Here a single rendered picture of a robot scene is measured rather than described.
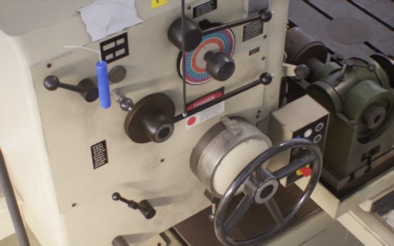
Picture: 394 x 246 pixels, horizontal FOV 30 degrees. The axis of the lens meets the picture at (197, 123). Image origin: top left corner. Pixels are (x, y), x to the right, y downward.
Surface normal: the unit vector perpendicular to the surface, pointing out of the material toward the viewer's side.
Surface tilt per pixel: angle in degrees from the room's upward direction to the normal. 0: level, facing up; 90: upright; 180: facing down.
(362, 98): 28
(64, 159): 90
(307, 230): 90
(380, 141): 90
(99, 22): 47
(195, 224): 0
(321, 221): 90
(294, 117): 0
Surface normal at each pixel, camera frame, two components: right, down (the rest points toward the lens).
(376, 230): 0.00, -0.73
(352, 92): -0.43, -0.41
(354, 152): 0.58, 0.56
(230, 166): 0.19, 0.41
